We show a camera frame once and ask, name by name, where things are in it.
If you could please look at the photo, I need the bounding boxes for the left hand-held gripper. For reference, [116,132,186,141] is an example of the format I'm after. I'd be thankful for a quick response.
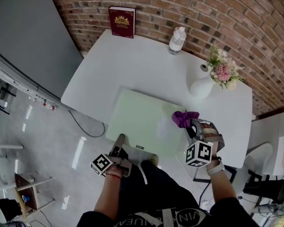
[89,133,133,178]

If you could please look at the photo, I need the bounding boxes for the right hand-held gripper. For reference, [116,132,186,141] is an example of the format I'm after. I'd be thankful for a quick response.
[183,118,226,169]

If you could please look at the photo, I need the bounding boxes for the purple cloth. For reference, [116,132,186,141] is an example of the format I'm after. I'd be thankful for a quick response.
[171,110,201,129]

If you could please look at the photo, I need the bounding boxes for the pale green mat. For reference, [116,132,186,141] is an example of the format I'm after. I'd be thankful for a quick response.
[106,88,189,159]

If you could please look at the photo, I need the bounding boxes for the person's left forearm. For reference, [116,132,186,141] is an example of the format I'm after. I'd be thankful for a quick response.
[94,166,124,221]

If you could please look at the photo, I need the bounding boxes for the person's right forearm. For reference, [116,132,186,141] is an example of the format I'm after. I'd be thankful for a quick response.
[205,156,239,209]

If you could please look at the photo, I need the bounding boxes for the person's right hand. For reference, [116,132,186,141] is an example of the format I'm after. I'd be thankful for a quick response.
[202,123,219,140]

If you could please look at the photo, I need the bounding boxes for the person's right beige shoe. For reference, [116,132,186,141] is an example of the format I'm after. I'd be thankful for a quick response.
[148,154,160,167]

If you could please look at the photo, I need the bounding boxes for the white ceramic vase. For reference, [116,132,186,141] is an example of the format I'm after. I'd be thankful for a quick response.
[190,76,216,99]

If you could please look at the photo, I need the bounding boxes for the white wristwatch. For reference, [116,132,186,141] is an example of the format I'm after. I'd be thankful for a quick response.
[207,161,225,176]

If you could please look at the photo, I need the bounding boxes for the person's dark trousers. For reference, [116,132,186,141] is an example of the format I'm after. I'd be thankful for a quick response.
[118,159,199,212]

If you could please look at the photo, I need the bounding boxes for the pink and white flower bouquet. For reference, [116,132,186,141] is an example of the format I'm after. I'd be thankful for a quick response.
[206,44,246,91]

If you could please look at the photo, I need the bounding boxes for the person's black printed t-shirt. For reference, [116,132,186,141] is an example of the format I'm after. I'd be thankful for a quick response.
[75,197,261,227]

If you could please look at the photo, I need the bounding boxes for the clear plastic bottle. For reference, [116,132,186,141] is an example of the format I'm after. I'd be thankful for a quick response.
[168,26,187,55]

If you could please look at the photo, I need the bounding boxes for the brown top side table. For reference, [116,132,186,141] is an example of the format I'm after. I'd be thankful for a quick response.
[14,171,55,218]

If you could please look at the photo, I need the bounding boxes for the maroon gold-crested book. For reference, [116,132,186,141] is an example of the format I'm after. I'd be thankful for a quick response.
[108,6,136,39]

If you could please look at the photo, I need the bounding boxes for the grey refrigerator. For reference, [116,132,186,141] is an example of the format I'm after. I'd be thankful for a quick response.
[0,0,84,100]

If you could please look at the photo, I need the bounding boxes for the black floor cable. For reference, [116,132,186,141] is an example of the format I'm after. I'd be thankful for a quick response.
[68,109,106,138]

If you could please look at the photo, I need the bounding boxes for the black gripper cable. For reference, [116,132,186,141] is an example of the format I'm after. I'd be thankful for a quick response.
[198,180,212,207]

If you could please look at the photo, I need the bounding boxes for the white tubular frame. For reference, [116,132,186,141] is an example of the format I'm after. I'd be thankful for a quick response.
[0,143,24,151]

